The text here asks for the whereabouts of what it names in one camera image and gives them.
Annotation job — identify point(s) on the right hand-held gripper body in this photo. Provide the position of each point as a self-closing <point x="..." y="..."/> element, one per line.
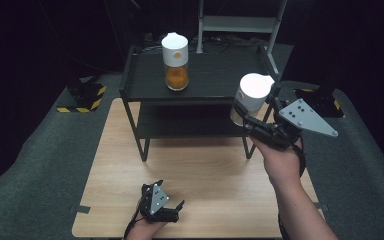
<point x="296" y="121"/>

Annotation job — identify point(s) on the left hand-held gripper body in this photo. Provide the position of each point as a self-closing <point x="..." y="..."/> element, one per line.
<point x="155" y="201"/>

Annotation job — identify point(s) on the grey metal stand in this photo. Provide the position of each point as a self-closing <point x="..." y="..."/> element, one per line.
<point x="240" y="24"/>

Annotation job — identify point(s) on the person's left hand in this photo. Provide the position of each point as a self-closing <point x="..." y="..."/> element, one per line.
<point x="143" y="230"/>

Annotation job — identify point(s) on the black base with striped edge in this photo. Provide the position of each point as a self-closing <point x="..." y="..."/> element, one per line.
<point x="326" y="105"/>
<point x="83" y="95"/>

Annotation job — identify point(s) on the grey tape piece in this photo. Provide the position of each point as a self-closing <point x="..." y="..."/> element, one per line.
<point x="81" y="209"/>
<point x="323" y="206"/>

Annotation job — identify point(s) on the black two-tier shelf rack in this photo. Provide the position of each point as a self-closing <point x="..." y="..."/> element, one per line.
<point x="210" y="76"/>

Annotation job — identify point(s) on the person's right hand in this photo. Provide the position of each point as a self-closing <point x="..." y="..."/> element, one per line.
<point x="281" y="160"/>

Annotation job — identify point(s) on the jar with orange contents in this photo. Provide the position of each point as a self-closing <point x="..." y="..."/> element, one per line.
<point x="176" y="63"/>

